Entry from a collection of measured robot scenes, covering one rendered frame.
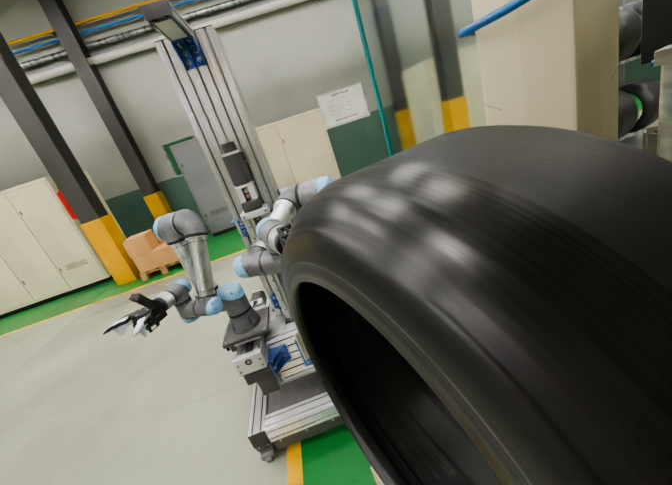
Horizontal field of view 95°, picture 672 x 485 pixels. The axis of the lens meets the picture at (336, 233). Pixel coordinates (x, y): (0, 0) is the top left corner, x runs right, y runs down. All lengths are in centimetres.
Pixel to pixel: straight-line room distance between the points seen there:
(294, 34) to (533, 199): 860
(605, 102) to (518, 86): 12
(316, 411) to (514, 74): 164
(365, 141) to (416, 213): 853
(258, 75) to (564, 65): 822
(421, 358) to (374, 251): 8
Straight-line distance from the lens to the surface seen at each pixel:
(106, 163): 947
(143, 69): 910
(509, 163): 29
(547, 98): 54
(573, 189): 28
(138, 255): 611
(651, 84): 506
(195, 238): 147
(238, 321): 162
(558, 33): 53
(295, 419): 183
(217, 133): 157
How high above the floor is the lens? 153
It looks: 20 degrees down
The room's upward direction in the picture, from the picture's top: 18 degrees counter-clockwise
